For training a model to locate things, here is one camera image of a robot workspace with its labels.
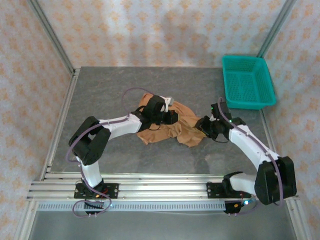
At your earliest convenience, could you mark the tan t-shirt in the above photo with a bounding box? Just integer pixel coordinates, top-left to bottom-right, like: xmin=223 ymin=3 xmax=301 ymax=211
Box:
xmin=136 ymin=92 xmax=208 ymax=148

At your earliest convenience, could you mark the teal plastic basket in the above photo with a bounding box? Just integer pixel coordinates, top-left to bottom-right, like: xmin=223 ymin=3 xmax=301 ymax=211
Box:
xmin=221 ymin=54 xmax=277 ymax=110

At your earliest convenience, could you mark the grey metal lower panel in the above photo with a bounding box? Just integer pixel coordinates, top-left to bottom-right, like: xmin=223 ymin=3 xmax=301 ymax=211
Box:
xmin=27 ymin=211 xmax=298 ymax=240

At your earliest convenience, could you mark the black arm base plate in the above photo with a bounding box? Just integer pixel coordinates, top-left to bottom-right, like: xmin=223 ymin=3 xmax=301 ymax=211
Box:
xmin=206 ymin=182 xmax=251 ymax=200
xmin=74 ymin=183 xmax=120 ymax=200

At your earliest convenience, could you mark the aluminium mounting rail beam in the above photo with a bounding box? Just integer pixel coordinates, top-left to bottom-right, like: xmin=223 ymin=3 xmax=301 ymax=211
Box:
xmin=26 ymin=173 xmax=300 ymax=201

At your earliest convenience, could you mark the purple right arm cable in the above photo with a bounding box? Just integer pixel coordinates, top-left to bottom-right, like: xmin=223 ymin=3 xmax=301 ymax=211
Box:
xmin=217 ymin=96 xmax=286 ymax=216

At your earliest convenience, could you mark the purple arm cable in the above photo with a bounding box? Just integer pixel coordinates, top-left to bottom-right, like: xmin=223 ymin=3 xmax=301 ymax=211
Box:
xmin=217 ymin=96 xmax=286 ymax=216
xmin=65 ymin=87 xmax=151 ymax=219

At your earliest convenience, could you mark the black controller bracket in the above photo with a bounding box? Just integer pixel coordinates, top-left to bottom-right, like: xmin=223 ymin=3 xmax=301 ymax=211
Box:
xmin=83 ymin=201 xmax=106 ymax=216
xmin=223 ymin=200 xmax=243 ymax=216

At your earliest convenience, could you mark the slotted grey cable duct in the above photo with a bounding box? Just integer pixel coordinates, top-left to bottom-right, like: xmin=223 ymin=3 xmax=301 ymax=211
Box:
xmin=37 ymin=201 xmax=227 ymax=213

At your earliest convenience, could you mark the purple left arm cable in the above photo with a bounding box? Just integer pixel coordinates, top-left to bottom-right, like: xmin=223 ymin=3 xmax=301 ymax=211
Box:
xmin=65 ymin=87 xmax=151 ymax=219

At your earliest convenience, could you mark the aluminium frame post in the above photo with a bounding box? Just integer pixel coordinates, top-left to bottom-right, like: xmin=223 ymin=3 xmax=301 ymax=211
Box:
xmin=257 ymin=0 xmax=297 ymax=59
xmin=26 ymin=0 xmax=76 ymax=75

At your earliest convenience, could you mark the aluminium frame leg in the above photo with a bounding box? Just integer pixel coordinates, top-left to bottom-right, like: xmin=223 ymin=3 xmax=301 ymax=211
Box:
xmin=286 ymin=198 xmax=311 ymax=240
xmin=12 ymin=199 xmax=38 ymax=240

